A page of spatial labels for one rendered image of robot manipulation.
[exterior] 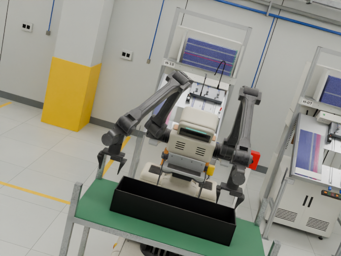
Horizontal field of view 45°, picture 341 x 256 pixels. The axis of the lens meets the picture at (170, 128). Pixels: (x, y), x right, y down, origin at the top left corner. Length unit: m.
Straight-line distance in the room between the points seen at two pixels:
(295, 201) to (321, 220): 0.35
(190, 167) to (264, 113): 3.54
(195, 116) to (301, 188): 2.34
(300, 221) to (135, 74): 2.92
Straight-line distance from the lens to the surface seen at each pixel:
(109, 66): 5.91
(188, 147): 2.40
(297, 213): 4.58
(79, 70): 5.47
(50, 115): 5.73
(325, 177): 4.19
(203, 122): 2.32
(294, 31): 5.77
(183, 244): 1.86
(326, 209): 4.61
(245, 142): 1.89
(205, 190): 2.80
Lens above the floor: 1.90
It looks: 16 degrees down
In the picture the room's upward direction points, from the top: 15 degrees clockwise
